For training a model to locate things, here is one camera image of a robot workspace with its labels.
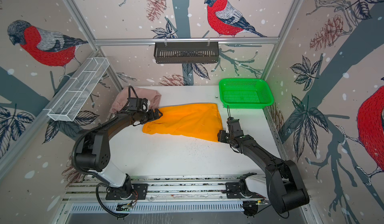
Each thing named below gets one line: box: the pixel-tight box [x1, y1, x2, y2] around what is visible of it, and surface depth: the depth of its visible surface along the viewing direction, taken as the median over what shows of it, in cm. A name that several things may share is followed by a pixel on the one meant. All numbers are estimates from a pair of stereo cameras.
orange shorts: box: [142, 103, 223, 142], surface depth 97 cm
